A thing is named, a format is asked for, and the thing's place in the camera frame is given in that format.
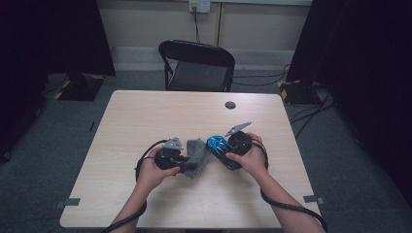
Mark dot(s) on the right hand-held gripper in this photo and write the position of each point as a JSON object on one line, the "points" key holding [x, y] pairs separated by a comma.
{"points": [[241, 144]]}

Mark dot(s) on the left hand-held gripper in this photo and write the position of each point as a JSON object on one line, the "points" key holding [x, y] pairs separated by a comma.
{"points": [[168, 158]]}

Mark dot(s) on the blue toy car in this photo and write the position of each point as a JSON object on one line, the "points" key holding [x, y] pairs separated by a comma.
{"points": [[217, 144]]}

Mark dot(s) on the gray terry cloth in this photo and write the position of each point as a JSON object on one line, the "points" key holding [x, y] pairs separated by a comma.
{"points": [[197, 155]]}

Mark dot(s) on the person's right hand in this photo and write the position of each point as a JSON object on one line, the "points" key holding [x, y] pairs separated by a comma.
{"points": [[256, 161]]}

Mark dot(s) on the person's left hand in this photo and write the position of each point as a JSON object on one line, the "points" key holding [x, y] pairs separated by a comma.
{"points": [[149, 174]]}

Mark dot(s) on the black stand base striped tape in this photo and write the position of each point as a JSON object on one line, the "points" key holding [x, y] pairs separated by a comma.
{"points": [[298, 93], [81, 89]]}

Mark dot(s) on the black folding chair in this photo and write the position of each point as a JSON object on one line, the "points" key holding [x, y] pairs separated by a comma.
{"points": [[197, 74]]}

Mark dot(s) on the gray tape strip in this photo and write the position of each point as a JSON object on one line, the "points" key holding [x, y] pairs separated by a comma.
{"points": [[69, 202], [312, 199]]}

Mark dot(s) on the black curtain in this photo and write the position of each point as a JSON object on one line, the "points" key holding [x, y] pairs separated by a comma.
{"points": [[362, 64], [48, 39]]}

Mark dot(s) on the beige wall conduit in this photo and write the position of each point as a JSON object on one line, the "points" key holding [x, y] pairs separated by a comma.
{"points": [[220, 24]]}

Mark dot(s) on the white wall socket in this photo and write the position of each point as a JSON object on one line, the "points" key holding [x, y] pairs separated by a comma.
{"points": [[200, 6]]}

